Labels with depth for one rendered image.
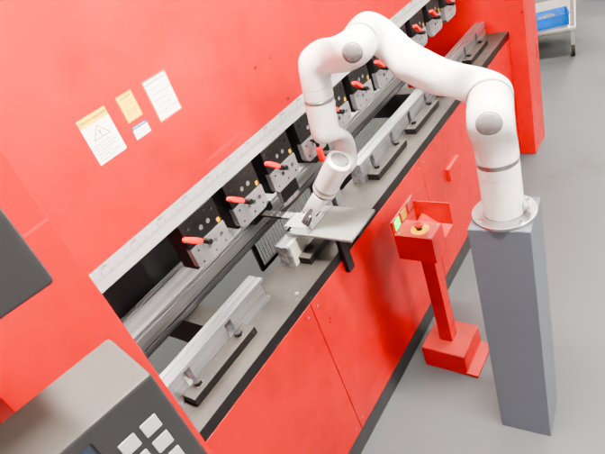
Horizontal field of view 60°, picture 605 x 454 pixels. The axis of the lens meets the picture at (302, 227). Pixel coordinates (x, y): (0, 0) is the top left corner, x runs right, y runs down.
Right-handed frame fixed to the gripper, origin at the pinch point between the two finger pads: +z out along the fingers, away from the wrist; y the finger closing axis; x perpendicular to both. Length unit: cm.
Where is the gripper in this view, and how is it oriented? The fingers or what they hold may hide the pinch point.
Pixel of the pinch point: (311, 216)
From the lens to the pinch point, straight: 189.2
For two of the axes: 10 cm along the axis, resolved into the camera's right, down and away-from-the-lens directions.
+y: -5.3, 6.0, -6.0
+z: -2.8, 5.5, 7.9
